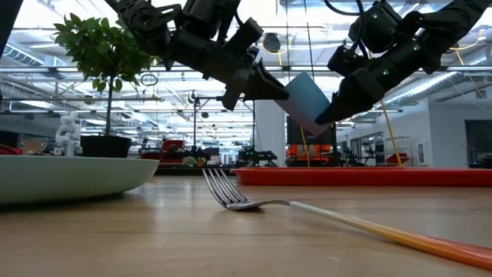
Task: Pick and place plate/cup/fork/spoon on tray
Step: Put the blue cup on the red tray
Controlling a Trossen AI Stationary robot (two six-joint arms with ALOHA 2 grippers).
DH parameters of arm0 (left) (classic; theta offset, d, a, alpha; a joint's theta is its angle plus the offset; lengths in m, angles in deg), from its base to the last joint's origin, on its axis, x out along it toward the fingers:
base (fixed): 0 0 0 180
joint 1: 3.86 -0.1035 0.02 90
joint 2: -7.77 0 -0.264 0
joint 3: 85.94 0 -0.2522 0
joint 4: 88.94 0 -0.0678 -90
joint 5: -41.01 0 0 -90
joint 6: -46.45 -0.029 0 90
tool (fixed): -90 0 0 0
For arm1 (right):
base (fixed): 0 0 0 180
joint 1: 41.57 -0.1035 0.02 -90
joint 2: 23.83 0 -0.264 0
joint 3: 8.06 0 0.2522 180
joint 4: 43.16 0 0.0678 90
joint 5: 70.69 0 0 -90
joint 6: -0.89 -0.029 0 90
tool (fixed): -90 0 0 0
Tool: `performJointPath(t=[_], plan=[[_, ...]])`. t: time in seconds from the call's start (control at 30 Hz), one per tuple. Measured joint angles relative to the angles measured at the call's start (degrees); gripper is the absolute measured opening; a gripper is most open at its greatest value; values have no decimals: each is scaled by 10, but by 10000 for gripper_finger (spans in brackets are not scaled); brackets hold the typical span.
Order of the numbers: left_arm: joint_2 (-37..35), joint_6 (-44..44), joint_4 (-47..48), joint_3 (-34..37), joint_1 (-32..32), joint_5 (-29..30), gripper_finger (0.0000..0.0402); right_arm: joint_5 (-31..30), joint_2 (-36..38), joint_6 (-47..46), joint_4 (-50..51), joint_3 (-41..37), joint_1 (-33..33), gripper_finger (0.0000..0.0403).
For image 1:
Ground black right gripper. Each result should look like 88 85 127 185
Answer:
314 38 424 126

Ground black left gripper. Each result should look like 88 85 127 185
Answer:
168 30 290 112

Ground blue plastic cup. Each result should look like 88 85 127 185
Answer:
274 72 334 136

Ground metal fork orange handle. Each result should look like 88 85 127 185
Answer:
201 167 492 271

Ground teal round plate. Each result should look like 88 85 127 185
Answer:
0 155 161 205

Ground red plastic tray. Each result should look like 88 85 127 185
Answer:
231 165 492 189

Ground white building column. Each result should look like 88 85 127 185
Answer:
255 100 288 167

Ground black screen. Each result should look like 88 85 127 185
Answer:
286 115 338 146

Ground orange equipment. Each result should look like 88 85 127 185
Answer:
286 144 334 168

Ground black machine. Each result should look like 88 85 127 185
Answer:
237 145 278 167

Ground red triangular object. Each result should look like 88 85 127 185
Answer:
386 152 411 165

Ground red tool cart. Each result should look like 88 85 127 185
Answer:
139 139 186 167

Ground green leafy plant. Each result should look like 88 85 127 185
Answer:
52 12 155 136

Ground black plant pot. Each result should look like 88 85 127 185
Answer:
79 134 133 159

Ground white robot figure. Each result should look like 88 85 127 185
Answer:
54 111 83 157

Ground cardboard box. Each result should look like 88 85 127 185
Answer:
22 141 46 155

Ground black stand frame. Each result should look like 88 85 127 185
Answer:
193 95 257 157

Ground black hanging cable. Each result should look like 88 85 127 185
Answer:
304 0 313 74

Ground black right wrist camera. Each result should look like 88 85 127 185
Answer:
328 1 404 76

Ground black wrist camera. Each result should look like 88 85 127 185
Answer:
183 0 265 58
328 1 404 76

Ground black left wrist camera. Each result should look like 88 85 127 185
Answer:
183 0 265 58

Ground black aluminium table frame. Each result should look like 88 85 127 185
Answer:
151 165 241 177

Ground red hose reel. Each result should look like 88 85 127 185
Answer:
0 143 23 156

